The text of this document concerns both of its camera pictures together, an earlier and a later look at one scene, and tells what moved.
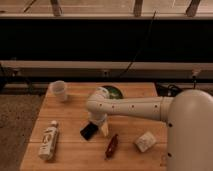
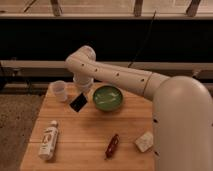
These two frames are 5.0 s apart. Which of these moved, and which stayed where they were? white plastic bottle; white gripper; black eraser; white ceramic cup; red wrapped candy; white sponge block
Moved: black eraser; white gripper
Stayed: red wrapped candy; white ceramic cup; white plastic bottle; white sponge block
